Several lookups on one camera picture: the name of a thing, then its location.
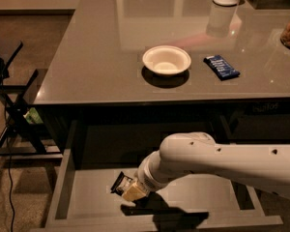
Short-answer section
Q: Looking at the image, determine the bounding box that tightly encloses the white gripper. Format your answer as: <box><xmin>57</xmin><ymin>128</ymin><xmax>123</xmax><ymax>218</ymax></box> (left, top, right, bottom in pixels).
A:
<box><xmin>122</xmin><ymin>157</ymin><xmax>169</xmax><ymax>202</ymax></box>

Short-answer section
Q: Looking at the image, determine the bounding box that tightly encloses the black cable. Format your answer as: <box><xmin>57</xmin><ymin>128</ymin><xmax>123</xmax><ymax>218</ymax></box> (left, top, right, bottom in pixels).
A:
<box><xmin>1</xmin><ymin>74</ymin><xmax>16</xmax><ymax>232</ymax></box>

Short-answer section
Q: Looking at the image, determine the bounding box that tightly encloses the white paper bowl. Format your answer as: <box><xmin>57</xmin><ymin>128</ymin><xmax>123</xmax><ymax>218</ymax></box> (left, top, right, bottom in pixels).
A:
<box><xmin>142</xmin><ymin>45</ymin><xmax>191</xmax><ymax>76</ymax></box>

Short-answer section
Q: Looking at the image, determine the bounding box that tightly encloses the black folding stand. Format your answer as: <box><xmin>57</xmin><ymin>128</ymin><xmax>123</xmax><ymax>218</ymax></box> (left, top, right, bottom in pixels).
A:
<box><xmin>0</xmin><ymin>41</ymin><xmax>61</xmax><ymax>157</ymax></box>

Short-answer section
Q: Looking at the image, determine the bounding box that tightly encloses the black chocolate rxbar wrapper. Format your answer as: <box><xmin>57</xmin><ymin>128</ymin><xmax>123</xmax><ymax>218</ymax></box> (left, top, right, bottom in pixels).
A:
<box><xmin>110</xmin><ymin>172</ymin><xmax>133</xmax><ymax>196</ymax></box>

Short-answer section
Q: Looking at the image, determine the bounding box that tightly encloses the open grey top drawer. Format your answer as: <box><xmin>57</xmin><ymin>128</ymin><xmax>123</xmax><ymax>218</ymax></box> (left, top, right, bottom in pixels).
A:
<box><xmin>45</xmin><ymin>120</ymin><xmax>282</xmax><ymax>232</ymax></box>

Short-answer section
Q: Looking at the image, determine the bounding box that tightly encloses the blue rxbar wrapper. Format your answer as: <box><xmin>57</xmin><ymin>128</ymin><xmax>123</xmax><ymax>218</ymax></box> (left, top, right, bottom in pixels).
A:
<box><xmin>203</xmin><ymin>55</ymin><xmax>241</xmax><ymax>80</ymax></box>

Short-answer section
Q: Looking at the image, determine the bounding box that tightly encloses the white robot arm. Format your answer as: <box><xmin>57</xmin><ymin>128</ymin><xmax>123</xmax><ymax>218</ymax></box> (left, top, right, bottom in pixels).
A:
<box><xmin>123</xmin><ymin>132</ymin><xmax>290</xmax><ymax>201</ymax></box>

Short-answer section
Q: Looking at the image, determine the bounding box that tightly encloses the green packet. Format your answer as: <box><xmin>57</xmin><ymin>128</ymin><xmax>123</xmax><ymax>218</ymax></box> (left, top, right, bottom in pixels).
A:
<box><xmin>24</xmin><ymin>107</ymin><xmax>43</xmax><ymax>125</ymax></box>

